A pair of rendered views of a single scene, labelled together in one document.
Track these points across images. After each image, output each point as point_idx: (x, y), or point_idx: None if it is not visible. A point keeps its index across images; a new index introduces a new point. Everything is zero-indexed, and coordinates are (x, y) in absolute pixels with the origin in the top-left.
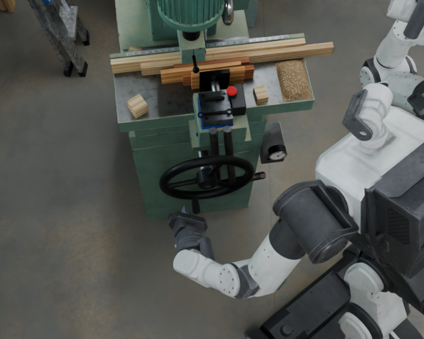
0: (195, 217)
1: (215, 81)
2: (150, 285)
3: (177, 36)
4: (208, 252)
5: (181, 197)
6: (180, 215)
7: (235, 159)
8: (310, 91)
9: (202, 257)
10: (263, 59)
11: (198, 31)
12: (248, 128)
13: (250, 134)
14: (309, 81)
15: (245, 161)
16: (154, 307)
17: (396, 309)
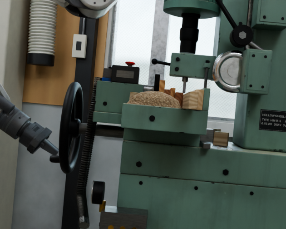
0: (41, 136)
1: (153, 85)
2: None
3: (236, 139)
4: None
5: (69, 155)
6: (46, 129)
7: (71, 88)
8: (135, 104)
9: None
10: (183, 102)
11: (183, 42)
12: (108, 112)
13: (100, 112)
14: (150, 105)
15: (68, 98)
16: None
17: None
